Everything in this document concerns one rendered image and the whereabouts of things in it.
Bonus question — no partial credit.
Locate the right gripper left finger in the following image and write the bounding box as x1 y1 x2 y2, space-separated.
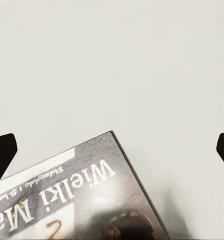
0 133 18 181

